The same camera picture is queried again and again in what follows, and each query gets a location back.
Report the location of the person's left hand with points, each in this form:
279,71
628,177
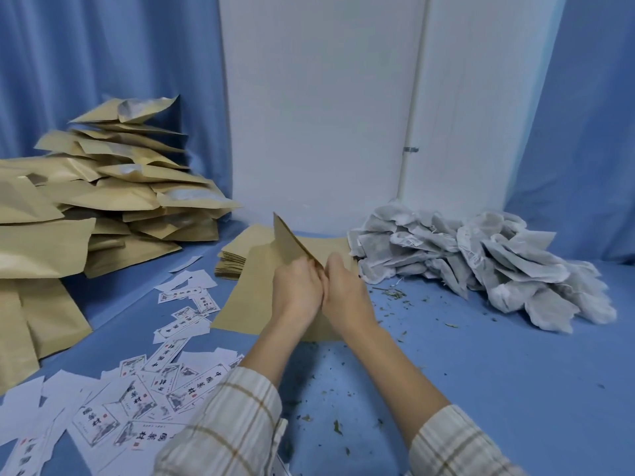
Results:
295,292

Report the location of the person's right hand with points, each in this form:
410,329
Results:
347,297

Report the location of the kraft pouch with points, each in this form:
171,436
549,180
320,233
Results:
253,297

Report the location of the stack of kraft pouches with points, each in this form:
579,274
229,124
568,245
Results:
238,247

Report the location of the pile of white tea bags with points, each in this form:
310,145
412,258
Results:
486,262

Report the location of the white paper labels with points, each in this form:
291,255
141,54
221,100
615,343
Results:
129,401

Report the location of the pile of kraft pouches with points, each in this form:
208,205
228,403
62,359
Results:
74,203

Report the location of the person's right forearm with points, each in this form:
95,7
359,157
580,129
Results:
431,416

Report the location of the person's left forearm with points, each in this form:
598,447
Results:
233,416

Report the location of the blue table cover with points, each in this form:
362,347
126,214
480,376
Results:
496,391

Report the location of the blue curtain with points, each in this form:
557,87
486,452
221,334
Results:
99,54
580,133

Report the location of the white wall pipe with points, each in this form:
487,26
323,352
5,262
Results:
414,69

